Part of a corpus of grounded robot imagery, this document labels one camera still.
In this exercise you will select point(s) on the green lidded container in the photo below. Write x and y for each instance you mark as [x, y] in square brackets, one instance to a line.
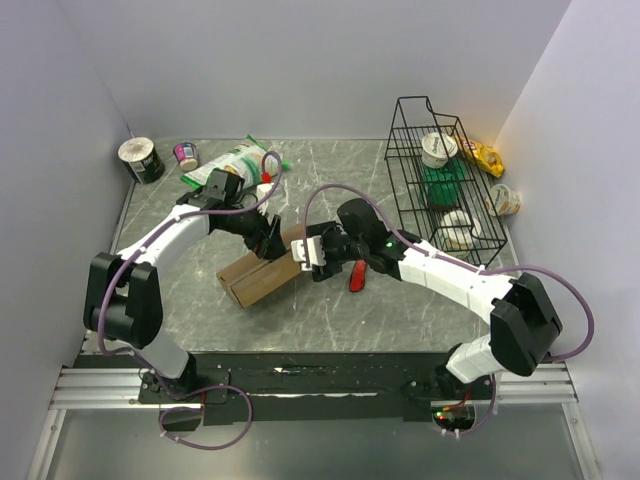
[443, 185]

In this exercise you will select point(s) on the black can white lid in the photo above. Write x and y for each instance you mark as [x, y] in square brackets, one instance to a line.
[141, 160]

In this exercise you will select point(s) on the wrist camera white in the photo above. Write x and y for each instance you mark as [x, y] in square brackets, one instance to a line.
[308, 253]
[266, 191]

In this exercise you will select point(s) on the green white chips bag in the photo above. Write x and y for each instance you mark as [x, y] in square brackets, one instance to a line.
[244, 160]

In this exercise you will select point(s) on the purple small yogurt cup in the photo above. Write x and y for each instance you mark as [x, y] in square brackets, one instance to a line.
[186, 156]

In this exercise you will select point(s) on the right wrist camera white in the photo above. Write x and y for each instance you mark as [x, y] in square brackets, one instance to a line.
[308, 253]

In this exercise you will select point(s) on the yellow chips bag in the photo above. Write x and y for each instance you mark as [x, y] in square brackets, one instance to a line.
[484, 157]

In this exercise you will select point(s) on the black wire basket rack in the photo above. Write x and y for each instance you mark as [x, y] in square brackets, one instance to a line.
[414, 117]

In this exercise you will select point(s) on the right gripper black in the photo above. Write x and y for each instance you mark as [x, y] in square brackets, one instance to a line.
[330, 269]

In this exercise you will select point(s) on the yellow white yogurt cup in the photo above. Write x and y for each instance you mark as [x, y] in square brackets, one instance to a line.
[502, 200]

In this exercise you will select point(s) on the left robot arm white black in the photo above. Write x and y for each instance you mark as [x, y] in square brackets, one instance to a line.
[123, 300]

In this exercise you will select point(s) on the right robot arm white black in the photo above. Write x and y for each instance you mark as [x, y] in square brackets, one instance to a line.
[522, 321]

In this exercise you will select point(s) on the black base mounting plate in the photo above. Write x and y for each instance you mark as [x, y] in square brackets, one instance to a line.
[225, 387]

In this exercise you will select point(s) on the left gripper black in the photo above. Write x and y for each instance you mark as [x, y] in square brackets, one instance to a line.
[272, 249]

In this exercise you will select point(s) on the white yogurt cup in rack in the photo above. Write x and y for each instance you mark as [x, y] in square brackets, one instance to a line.
[437, 149]

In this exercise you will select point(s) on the brown cardboard express box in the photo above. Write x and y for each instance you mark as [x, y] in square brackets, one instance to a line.
[250, 279]

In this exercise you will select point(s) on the white cup in rack front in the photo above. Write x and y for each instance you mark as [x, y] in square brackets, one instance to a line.
[458, 233]

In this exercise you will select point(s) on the aluminium rail frame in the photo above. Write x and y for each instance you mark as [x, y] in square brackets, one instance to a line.
[118, 389]

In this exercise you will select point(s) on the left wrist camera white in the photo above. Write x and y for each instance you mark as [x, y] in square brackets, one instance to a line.
[266, 191]

